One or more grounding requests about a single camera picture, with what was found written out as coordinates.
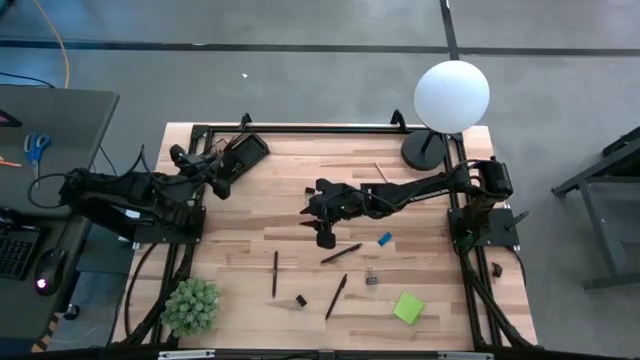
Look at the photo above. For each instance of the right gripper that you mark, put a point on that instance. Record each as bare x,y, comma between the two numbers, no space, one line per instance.
340,205

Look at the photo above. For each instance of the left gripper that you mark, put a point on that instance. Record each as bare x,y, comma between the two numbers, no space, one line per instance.
200,172

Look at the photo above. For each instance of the black binder clip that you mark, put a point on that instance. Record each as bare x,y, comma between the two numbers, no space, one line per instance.
371,280
309,190
301,300

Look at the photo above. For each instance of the black pen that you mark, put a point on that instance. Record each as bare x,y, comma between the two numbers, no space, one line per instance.
274,275
341,253
336,297

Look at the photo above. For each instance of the blue eraser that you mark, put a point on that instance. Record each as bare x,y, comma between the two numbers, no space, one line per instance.
385,239

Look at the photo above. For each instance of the green sticky note pad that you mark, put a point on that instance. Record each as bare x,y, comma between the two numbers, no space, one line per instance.
409,308

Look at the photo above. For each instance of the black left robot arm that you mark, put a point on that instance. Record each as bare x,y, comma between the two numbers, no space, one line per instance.
125,195

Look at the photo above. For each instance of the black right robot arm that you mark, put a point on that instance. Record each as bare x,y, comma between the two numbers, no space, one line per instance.
425,190

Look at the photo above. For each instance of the black mesh desk organizer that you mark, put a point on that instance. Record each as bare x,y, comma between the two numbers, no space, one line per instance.
247,152

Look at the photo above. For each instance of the natural wood pencil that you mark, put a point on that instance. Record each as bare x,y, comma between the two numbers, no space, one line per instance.
381,171

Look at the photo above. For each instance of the white paper label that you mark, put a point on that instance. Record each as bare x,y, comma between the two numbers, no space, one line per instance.
133,214

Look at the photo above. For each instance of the green artificial potted plant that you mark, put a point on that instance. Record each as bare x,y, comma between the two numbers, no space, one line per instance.
190,307

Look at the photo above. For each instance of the grey side desk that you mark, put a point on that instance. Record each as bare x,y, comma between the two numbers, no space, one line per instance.
65,125

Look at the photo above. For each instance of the white globe lamp black base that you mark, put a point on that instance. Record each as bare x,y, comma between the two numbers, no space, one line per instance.
450,97

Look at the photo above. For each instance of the black knob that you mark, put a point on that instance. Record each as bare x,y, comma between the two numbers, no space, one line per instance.
496,270

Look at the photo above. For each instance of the black computer mouse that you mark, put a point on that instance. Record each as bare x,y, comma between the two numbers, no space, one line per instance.
50,270

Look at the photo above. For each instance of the orange pen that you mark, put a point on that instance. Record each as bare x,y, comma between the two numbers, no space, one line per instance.
12,163

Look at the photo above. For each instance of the black desk castor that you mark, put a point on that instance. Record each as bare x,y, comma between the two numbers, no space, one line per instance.
72,312

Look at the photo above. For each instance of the dark tablet screen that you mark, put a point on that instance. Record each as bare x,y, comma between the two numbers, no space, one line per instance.
6,120

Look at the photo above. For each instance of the black keyboard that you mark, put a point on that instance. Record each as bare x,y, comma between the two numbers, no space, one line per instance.
17,252

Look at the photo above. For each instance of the black keyboard desk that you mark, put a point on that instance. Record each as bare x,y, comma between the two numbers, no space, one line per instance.
20,310

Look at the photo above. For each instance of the black metal table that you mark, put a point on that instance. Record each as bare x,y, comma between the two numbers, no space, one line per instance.
607,235

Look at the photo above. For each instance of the black aluminium table frame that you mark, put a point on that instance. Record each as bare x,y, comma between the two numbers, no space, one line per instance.
325,129

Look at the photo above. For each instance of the silver metal bracket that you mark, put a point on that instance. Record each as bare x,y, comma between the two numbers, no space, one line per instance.
465,356
185,354

